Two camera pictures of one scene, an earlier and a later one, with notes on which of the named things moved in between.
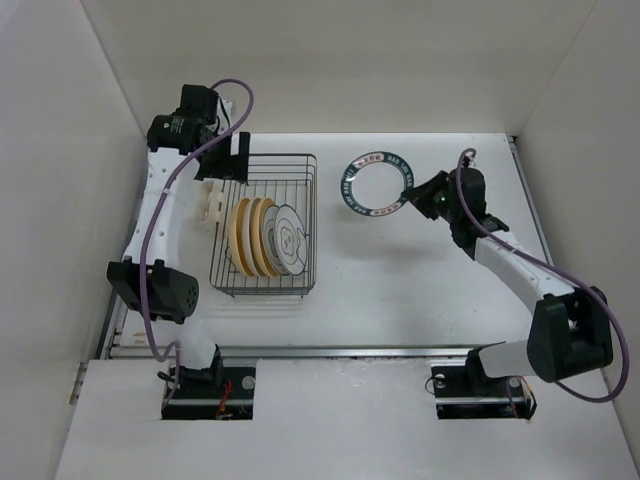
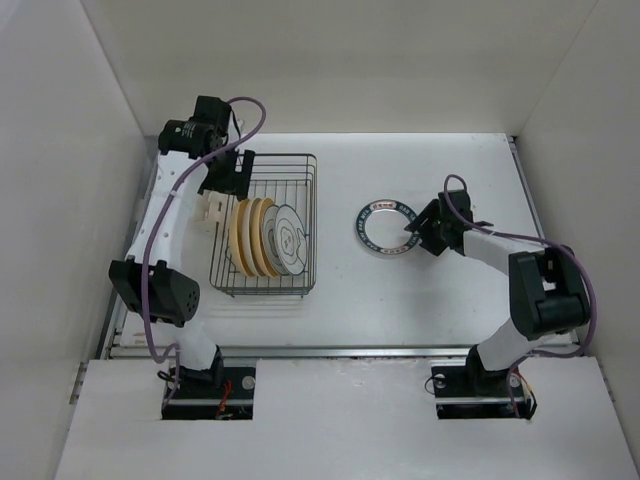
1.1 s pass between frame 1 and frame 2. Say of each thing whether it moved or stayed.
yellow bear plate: stayed
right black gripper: moved
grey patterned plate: stayed
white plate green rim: moved
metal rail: stayed
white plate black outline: stayed
